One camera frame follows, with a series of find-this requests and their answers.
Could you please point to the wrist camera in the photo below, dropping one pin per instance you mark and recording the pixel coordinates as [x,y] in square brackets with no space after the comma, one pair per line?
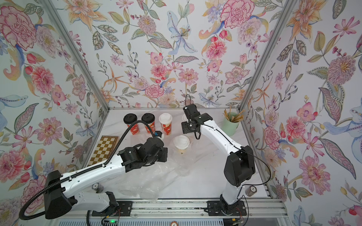
[159,135]
[190,112]

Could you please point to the clear plastic carrier bag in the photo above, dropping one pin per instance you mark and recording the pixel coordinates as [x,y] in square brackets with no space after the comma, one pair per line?
[183,163]

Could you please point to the white lid beige cup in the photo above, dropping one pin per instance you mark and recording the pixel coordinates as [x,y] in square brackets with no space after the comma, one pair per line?
[181,143]

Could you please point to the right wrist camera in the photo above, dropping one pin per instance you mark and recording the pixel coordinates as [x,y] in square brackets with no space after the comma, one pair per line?
[190,112]

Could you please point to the wooden stir sticks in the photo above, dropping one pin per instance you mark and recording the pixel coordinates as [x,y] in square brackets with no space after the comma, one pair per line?
[233,117]

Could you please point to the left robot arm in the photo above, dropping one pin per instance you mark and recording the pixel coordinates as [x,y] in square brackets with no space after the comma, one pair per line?
[67,192]

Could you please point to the wooden chessboard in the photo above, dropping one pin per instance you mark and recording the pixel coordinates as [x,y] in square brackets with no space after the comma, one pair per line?
[103,149]

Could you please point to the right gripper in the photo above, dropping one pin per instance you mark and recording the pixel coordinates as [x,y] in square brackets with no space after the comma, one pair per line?
[185,129]

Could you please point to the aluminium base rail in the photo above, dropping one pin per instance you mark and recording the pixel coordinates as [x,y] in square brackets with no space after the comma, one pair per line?
[197,208]

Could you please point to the black lid red cup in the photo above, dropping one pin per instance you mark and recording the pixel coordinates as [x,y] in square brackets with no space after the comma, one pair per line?
[149,119]
[129,119]

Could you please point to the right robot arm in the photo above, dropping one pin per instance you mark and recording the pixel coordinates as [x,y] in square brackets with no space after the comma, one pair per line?
[240,164]

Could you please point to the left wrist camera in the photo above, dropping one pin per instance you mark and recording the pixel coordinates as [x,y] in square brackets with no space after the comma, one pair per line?
[159,135]

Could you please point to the white lid red cup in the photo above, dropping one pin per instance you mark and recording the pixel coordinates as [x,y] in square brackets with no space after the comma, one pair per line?
[184,117]
[165,120]

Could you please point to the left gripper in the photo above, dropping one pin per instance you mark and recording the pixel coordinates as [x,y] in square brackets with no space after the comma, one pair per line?
[164,150]

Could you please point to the white lid red back cup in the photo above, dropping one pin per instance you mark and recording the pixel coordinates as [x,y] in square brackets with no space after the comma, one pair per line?
[184,117]

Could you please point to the green cup holder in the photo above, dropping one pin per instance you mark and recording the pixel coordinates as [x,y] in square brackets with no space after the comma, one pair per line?
[229,128]

